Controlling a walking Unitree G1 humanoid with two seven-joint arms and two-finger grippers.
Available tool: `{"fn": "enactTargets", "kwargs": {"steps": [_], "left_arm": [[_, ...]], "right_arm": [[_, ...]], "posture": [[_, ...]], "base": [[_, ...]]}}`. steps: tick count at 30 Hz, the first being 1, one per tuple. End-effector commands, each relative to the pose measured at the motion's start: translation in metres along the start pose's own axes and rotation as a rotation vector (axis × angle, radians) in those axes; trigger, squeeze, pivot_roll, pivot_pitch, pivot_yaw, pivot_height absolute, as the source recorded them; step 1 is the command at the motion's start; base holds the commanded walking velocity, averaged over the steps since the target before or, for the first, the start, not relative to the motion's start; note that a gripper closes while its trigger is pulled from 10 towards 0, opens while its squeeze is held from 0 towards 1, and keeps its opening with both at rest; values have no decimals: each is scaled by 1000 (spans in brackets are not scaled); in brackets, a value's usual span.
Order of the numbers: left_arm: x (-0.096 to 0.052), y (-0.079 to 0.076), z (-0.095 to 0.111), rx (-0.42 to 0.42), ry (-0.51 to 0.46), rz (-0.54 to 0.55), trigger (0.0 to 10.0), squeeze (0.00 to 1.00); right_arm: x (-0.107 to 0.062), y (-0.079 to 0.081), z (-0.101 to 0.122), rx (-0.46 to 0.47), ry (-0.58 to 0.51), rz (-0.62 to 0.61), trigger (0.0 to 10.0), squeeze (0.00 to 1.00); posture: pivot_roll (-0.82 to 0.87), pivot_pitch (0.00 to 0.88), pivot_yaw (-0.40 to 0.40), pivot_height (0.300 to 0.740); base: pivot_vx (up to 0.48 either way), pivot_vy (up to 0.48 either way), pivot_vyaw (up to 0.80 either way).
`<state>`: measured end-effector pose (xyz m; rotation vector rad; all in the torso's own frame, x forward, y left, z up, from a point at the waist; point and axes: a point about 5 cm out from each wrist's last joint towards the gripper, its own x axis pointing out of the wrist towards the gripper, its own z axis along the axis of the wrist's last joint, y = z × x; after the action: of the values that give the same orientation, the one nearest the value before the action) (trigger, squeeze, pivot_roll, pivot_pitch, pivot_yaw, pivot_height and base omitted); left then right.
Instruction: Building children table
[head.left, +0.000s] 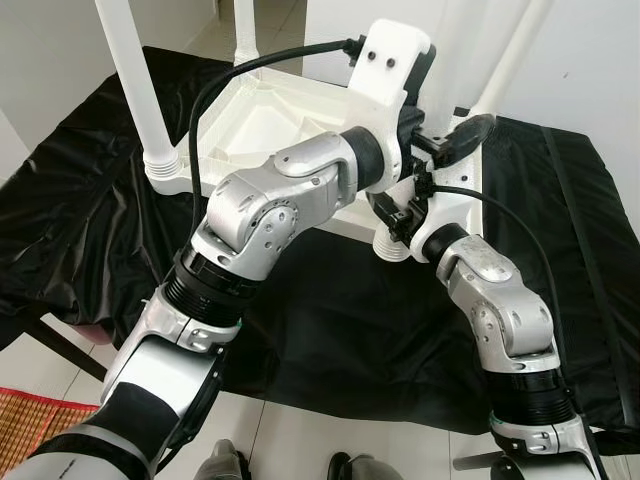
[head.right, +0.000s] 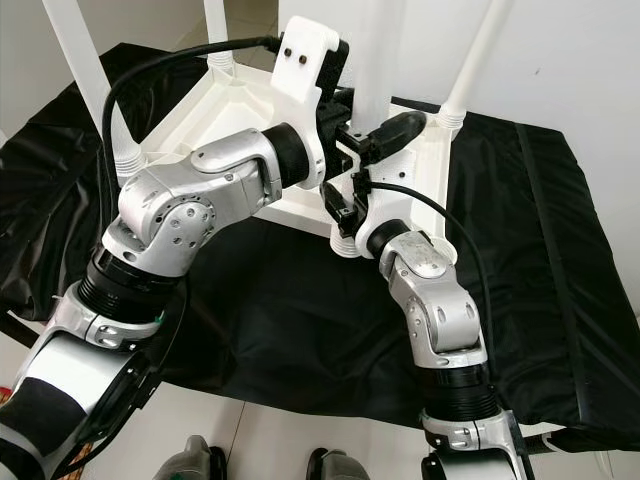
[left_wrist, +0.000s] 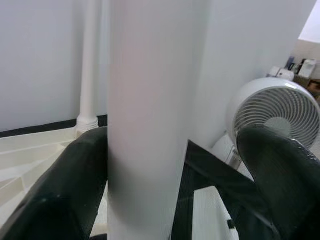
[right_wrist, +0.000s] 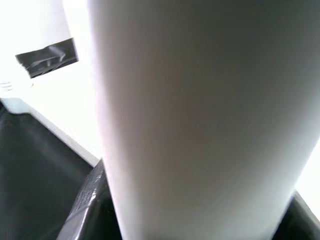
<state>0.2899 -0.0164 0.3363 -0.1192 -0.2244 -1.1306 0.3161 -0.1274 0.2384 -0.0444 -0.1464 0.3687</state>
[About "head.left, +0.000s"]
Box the black metal table bar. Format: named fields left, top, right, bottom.
left=25, top=315, right=111, bottom=381
left=452, top=450, right=501, bottom=471

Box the grey robot foot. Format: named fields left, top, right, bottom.
left=195, top=440, right=251, bottom=480
left=328, top=452, right=401, bottom=480

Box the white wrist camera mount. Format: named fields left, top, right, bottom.
left=410, top=180, right=481, bottom=263
left=348, top=20, right=436, bottom=126

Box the grey right robot foot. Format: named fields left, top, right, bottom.
left=328, top=452, right=401, bottom=480

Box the grey left robot foot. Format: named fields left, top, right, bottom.
left=195, top=440, right=251, bottom=480

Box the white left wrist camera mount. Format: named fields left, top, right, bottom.
left=348, top=20, right=436, bottom=126

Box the white plastic table leg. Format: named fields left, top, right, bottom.
left=435, top=0, right=501, bottom=116
left=470, top=0, right=556, bottom=121
left=232, top=0, right=263, bottom=66
left=95, top=0, right=183, bottom=186

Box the red woven mat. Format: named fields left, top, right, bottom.
left=0, top=388, right=101, bottom=466

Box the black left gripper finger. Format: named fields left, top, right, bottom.
left=435, top=113, right=496, bottom=166

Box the black table cloth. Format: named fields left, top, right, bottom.
left=0, top=45, right=640, bottom=436

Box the white plastic children table top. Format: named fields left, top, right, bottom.
left=145, top=65, right=491, bottom=263

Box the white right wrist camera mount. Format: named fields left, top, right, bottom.
left=410, top=180, right=481, bottom=263

